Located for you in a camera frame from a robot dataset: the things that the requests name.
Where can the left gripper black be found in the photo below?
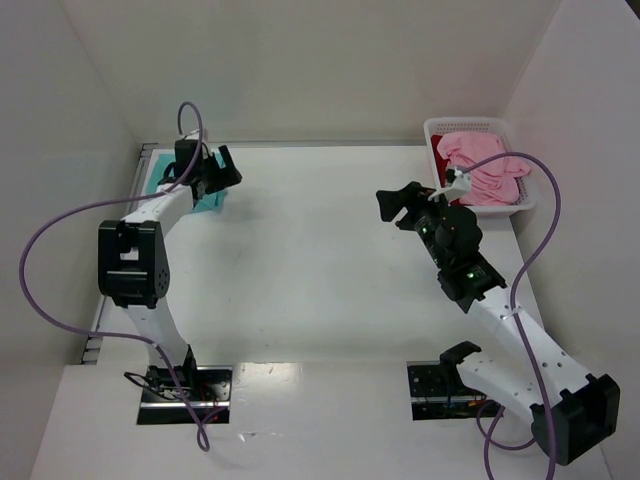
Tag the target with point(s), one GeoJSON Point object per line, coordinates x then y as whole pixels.
{"type": "Point", "coordinates": [213, 174]}

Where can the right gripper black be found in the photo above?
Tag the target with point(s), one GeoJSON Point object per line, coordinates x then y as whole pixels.
{"type": "Point", "coordinates": [407, 211]}

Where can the teal t shirt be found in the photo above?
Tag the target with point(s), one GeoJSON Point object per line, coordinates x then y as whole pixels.
{"type": "Point", "coordinates": [155, 172]}

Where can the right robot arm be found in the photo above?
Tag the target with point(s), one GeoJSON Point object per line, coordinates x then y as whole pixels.
{"type": "Point", "coordinates": [569, 410]}

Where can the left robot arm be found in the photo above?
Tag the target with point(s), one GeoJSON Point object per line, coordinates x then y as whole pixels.
{"type": "Point", "coordinates": [133, 267]}

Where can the red t shirt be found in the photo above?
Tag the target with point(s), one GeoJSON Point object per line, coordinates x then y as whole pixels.
{"type": "Point", "coordinates": [444, 169]}

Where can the pink t shirt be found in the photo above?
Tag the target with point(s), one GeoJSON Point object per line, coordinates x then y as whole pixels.
{"type": "Point", "coordinates": [493, 184]}

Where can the white plastic basket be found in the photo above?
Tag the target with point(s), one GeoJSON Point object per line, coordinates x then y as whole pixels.
{"type": "Point", "coordinates": [528, 191]}

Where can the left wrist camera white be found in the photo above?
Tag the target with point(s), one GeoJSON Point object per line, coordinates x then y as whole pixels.
{"type": "Point", "coordinates": [197, 134]}

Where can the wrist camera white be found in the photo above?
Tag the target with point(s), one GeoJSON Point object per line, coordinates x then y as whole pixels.
{"type": "Point", "coordinates": [197, 134]}
{"type": "Point", "coordinates": [457, 184]}

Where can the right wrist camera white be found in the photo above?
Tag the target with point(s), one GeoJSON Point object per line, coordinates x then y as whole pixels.
{"type": "Point", "coordinates": [457, 184]}

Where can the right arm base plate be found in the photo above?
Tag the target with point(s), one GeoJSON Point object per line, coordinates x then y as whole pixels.
{"type": "Point", "coordinates": [435, 397]}

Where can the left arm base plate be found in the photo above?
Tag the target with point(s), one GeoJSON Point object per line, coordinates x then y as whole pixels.
{"type": "Point", "coordinates": [161, 404]}

